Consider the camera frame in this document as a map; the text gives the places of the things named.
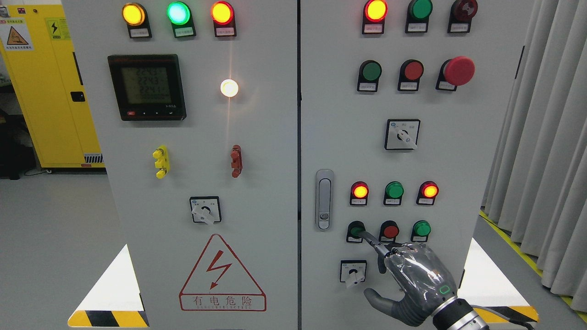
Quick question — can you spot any red push button lower row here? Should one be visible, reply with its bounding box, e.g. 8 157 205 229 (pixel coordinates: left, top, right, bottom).
379 220 399 243

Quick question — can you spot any red indicator light lower right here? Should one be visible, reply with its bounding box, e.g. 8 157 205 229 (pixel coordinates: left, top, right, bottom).
416 181 439 205

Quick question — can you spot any right cabinet door panel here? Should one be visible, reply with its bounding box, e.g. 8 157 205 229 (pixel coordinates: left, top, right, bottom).
299 0 534 330

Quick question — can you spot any red indicator light top right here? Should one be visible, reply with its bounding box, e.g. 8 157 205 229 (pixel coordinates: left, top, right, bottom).
361 0 388 35

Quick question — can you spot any white lit indicator light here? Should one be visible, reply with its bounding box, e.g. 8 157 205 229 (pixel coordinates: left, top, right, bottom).
220 79 239 98

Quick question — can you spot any red terminal connector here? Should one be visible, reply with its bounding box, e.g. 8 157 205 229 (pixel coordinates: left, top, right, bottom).
230 144 243 178

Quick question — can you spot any black digital power meter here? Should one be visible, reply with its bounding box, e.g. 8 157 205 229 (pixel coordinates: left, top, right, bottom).
108 54 187 121

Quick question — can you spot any red push button upper row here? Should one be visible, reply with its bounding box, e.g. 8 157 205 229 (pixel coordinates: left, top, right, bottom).
398 59 424 92

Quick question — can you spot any green indicator light top right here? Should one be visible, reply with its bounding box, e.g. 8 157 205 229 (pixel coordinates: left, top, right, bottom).
405 0 433 33

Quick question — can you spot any silver cabinet door handle lock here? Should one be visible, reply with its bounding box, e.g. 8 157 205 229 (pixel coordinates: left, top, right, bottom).
315 169 334 231

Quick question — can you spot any left cabinet door panel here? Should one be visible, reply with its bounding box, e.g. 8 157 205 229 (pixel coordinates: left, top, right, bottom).
62 0 298 330

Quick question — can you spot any yellow terminal connector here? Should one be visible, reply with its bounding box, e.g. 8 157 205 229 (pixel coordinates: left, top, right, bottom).
152 145 170 179

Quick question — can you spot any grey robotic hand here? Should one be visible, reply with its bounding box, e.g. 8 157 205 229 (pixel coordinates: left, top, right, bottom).
354 230 457 327

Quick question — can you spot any green indicator light top left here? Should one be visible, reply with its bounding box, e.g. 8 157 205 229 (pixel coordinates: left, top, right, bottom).
166 1 196 38

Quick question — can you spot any lower rotary selector switch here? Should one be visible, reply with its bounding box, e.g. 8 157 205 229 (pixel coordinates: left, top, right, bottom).
339 259 367 289

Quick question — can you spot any green push button lower right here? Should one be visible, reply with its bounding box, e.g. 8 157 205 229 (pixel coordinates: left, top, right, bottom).
410 220 432 242

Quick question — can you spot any left door rotary selector switch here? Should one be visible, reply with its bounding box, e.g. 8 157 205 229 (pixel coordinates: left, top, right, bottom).
189 196 222 225

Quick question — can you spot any cabinet door panel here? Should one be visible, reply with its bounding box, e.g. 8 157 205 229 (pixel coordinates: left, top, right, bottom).
62 0 298 330
299 0 534 330

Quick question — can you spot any red indicator light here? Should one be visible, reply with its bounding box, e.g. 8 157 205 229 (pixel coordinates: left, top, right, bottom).
210 0 237 38
416 181 439 205
361 0 388 35
349 181 369 206

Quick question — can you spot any grey curtain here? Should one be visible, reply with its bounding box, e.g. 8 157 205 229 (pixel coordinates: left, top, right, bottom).
483 0 587 313

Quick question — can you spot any yellow safety storage cabinet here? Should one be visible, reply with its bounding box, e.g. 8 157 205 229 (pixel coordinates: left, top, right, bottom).
1 4 105 170

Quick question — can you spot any red electric hazard warning sticker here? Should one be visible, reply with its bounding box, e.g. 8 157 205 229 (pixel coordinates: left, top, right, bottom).
179 234 267 312

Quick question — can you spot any yellow indicator light top left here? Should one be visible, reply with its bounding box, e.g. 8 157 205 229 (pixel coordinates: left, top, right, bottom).
122 2 152 39

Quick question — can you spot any red indicator light top left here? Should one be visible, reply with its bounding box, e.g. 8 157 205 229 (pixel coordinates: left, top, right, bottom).
210 0 237 38

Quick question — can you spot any dark red buzzer light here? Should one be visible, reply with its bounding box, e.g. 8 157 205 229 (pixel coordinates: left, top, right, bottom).
447 0 478 33

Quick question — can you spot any upper right rotary selector switch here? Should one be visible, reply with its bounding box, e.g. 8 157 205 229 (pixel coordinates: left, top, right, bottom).
384 119 420 151

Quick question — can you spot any red push button row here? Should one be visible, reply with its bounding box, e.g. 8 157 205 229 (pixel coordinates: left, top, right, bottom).
379 220 399 243
398 59 424 92

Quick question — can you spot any green indicator light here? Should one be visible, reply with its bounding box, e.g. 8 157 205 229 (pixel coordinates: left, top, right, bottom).
383 181 404 206
166 1 196 38
405 0 433 33

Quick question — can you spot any green start push button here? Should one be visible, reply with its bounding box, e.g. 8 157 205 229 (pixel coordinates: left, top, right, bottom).
346 220 365 243

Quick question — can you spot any green indicator light lower middle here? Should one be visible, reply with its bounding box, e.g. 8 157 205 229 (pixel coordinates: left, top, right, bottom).
383 181 404 206

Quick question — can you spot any red indicator light lower left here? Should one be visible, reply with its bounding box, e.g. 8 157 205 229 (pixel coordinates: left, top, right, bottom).
349 181 369 206

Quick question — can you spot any green push button upper row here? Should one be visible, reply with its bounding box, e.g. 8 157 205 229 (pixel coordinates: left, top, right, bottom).
356 59 382 93

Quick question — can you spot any red mushroom emergency stop button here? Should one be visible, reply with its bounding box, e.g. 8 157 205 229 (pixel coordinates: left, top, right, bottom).
435 56 476 92

